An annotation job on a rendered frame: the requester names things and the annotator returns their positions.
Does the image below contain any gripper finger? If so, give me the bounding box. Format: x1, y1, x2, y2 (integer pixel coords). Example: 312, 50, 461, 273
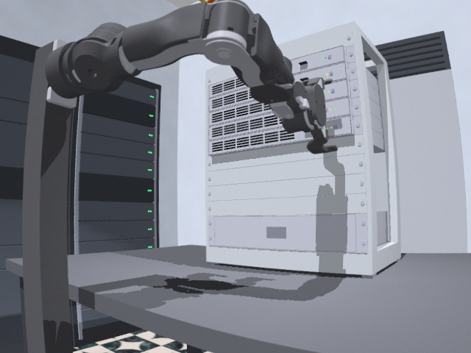
303, 77, 333, 90
307, 120, 338, 154

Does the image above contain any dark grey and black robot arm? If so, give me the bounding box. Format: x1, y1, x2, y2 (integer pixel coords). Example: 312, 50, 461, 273
45, 0, 309, 119

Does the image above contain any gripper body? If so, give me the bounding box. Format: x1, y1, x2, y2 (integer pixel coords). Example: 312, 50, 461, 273
281, 84, 326, 133

